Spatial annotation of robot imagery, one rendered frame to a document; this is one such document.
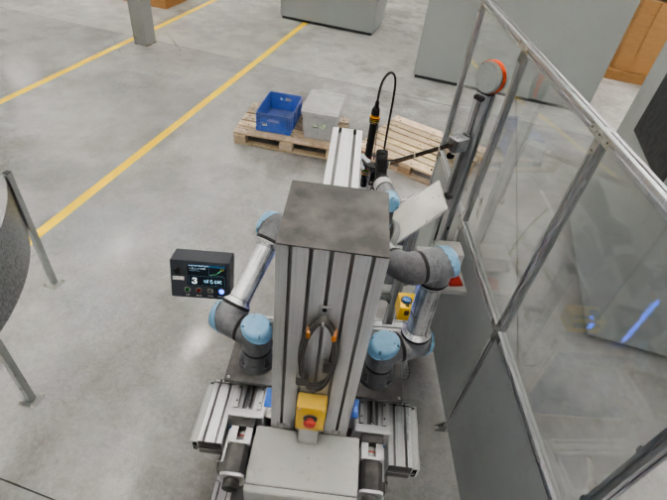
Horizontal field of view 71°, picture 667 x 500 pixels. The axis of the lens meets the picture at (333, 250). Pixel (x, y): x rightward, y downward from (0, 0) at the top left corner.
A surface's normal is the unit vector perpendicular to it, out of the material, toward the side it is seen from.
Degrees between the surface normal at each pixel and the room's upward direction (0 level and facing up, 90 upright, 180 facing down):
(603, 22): 90
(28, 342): 0
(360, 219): 0
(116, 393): 0
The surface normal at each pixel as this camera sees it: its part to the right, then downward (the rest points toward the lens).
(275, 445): 0.10, -0.74
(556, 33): -0.29, 0.62
